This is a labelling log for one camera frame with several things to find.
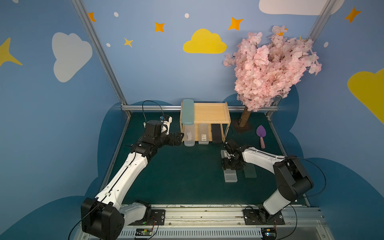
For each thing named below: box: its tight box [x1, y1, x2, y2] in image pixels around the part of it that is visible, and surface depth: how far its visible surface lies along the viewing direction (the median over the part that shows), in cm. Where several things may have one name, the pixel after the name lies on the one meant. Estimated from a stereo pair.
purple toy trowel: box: [256, 125, 267, 149], surface depth 113 cm
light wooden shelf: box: [179, 101, 231, 143], surface depth 96 cm
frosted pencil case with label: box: [198, 123, 209, 145], surface depth 104 cm
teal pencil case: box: [182, 99, 195, 125], surface depth 96 cm
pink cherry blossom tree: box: [223, 25, 322, 128], surface depth 73 cm
